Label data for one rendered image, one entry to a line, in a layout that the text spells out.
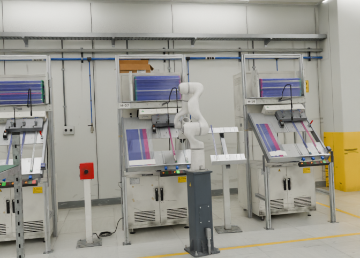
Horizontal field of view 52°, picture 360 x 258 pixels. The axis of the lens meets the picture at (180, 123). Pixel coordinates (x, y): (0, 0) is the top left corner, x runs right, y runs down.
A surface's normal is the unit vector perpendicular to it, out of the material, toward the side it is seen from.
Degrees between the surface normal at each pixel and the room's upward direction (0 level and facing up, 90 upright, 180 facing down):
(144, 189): 90
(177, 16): 90
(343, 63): 90
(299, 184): 90
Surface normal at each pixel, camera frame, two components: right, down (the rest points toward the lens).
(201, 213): 0.39, -0.03
